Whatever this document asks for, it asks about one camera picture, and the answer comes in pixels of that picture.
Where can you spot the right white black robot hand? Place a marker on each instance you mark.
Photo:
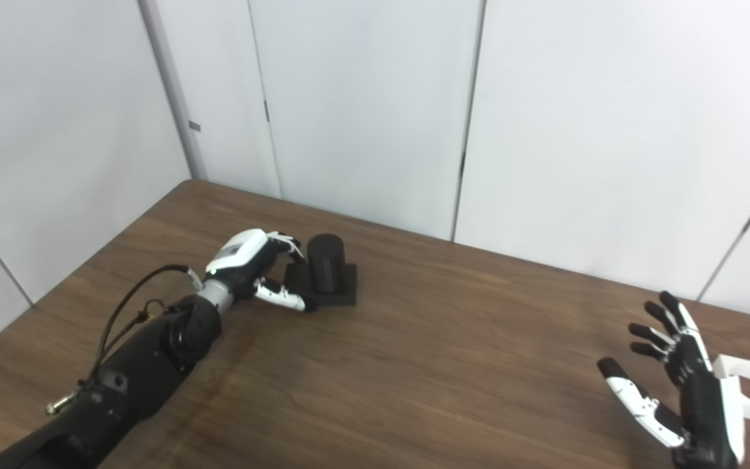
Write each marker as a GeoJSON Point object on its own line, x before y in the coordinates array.
{"type": "Point", "coordinates": [707, 410]}

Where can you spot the black peg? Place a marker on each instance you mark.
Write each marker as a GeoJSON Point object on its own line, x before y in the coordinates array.
{"type": "Point", "coordinates": [328, 267]}

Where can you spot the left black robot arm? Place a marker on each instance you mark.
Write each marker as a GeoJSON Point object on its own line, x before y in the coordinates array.
{"type": "Point", "coordinates": [134, 371]}

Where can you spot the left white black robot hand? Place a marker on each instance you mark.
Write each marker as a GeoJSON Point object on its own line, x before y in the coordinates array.
{"type": "Point", "coordinates": [238, 254]}

